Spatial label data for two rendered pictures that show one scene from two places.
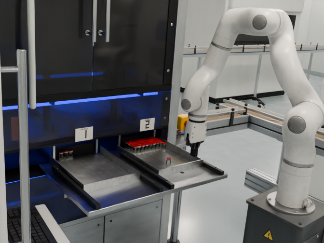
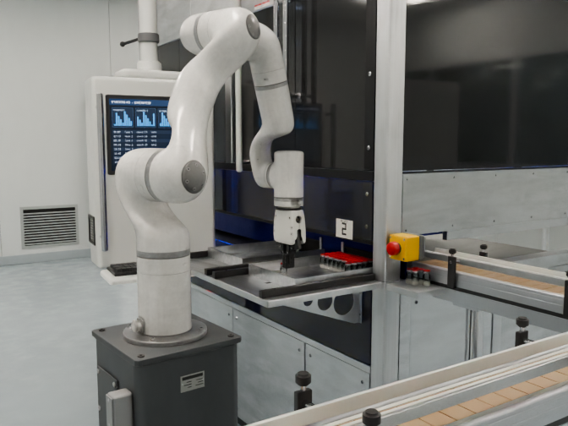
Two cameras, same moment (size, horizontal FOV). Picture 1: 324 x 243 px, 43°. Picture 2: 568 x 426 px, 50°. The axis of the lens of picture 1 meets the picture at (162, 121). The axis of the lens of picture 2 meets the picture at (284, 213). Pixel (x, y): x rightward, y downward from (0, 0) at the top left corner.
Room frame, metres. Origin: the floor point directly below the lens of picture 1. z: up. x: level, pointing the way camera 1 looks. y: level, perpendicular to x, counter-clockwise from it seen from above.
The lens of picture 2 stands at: (1.91, -1.86, 1.30)
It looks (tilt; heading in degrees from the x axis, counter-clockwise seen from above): 7 degrees down; 95
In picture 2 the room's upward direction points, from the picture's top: straight up
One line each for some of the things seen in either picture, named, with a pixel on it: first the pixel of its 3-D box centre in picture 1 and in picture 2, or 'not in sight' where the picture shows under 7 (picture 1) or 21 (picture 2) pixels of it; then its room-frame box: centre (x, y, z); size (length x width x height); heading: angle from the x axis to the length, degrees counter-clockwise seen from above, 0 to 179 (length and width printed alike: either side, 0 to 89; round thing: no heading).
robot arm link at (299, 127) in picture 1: (300, 134); (152, 200); (1.49, -0.53, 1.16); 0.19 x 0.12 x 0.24; 147
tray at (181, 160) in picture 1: (158, 155); (316, 270); (1.85, 0.00, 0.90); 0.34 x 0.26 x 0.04; 39
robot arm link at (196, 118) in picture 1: (197, 116); (289, 202); (1.78, -0.16, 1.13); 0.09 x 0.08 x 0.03; 131
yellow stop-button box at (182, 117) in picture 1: (182, 121); (406, 247); (2.11, -0.11, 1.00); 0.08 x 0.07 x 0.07; 38
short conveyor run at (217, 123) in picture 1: (203, 121); (521, 285); (2.40, -0.25, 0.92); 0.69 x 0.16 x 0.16; 128
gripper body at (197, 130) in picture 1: (196, 129); (288, 223); (1.77, -0.16, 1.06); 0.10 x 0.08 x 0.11; 131
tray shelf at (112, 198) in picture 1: (134, 170); (274, 270); (1.71, 0.11, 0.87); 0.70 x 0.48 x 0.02; 128
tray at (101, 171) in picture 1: (93, 167); (265, 253); (1.66, 0.28, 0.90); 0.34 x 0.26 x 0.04; 38
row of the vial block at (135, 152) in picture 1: (148, 147); (338, 264); (1.92, 0.06, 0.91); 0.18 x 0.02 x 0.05; 129
